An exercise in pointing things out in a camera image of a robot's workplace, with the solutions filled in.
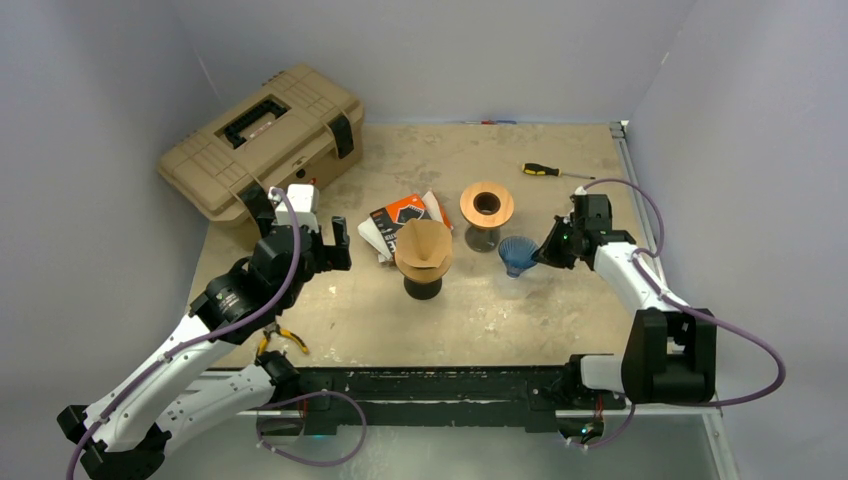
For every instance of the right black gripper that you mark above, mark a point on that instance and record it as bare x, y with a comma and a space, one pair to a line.
548, 253

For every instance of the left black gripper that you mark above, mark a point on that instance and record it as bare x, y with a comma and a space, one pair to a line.
335, 256

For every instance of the wooden ring dripper holder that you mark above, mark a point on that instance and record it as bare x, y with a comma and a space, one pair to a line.
487, 205

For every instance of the brown paper coffee filter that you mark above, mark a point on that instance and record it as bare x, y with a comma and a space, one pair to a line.
423, 244

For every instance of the wooden dripper stand black base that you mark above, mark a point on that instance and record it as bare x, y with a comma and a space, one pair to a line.
423, 269

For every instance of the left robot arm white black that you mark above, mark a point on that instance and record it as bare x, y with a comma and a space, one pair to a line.
130, 431

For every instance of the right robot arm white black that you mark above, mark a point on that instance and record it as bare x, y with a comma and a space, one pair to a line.
670, 354

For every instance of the coffee paper filter box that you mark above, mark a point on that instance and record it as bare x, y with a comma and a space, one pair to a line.
392, 217

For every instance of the stack of paper filters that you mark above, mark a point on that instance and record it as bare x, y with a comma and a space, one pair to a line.
368, 230

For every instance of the glass carafe with collar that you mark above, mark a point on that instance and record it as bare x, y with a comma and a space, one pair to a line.
481, 239

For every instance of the yellow black screwdriver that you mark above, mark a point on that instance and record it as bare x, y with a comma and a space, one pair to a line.
535, 169

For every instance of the tan plastic toolbox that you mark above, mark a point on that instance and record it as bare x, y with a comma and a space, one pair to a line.
299, 127

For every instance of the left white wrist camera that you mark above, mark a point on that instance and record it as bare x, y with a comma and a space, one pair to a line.
299, 201

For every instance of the yellow handled pliers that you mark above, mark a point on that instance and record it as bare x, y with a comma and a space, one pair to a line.
271, 331

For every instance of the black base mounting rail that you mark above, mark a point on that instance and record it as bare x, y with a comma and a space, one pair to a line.
537, 398

